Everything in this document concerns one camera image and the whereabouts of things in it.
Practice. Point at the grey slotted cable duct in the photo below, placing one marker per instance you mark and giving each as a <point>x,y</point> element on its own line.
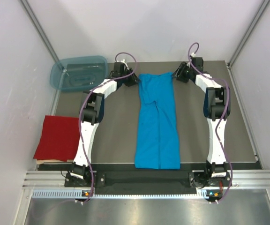
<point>83,195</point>

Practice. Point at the right aluminium corner post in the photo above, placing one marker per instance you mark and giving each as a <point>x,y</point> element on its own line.
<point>247,34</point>

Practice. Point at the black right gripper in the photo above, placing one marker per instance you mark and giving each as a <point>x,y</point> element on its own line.
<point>178,73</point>

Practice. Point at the red folded t shirt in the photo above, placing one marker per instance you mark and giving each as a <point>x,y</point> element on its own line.
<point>59,139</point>

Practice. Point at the aluminium corner post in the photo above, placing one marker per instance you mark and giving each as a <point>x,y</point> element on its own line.
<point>247,34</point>
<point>39,29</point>

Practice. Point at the left aluminium corner post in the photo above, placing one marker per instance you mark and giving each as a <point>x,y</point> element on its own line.
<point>39,29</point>

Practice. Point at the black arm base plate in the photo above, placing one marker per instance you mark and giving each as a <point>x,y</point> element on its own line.
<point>107,175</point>

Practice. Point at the beige folded t shirt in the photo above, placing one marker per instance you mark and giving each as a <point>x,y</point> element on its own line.
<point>52,161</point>

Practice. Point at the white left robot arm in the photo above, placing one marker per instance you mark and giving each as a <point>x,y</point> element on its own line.
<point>92,112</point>

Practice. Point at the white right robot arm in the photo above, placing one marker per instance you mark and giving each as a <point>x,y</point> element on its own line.
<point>216,109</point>

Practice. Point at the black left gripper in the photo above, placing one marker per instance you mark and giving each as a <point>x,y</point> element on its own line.
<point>133,79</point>

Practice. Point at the teal plastic basin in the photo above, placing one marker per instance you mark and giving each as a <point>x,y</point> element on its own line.
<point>79,73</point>

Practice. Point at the aluminium frame rail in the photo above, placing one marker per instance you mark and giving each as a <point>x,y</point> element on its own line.
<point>43,179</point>

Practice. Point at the blue t shirt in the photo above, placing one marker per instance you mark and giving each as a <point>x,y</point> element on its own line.
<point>158,145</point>

